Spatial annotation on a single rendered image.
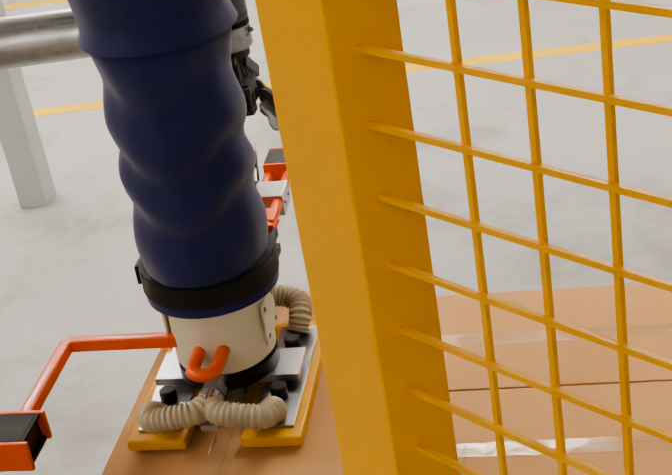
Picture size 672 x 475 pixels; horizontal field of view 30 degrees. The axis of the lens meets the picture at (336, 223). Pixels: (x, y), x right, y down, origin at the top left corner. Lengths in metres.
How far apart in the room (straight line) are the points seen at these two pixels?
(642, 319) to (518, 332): 0.28
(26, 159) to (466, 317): 2.69
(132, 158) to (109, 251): 2.97
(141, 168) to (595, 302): 1.44
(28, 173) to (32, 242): 0.36
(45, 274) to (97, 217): 0.44
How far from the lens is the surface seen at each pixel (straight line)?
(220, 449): 2.06
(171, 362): 2.19
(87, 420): 3.92
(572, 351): 2.86
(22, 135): 5.23
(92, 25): 1.82
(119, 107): 1.88
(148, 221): 1.94
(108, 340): 2.12
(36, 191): 5.33
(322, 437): 2.03
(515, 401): 2.72
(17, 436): 1.93
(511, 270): 4.24
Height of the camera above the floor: 2.16
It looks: 27 degrees down
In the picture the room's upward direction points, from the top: 10 degrees counter-clockwise
